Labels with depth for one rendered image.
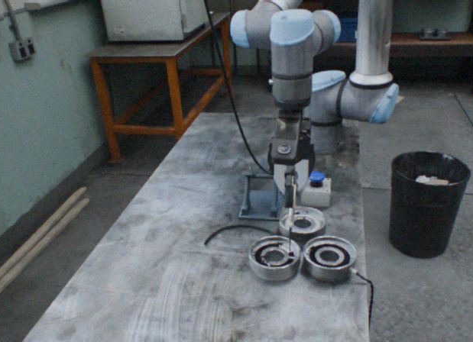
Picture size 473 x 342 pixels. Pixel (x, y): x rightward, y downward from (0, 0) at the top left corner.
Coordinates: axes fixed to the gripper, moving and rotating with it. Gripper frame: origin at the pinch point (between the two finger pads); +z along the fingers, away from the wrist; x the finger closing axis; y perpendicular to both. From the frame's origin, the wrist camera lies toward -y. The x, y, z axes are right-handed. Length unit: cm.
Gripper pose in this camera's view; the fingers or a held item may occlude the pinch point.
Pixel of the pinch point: (291, 191)
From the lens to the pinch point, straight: 93.2
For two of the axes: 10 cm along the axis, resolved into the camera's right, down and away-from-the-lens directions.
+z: 0.6, 8.7, 4.9
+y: 2.0, -4.9, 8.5
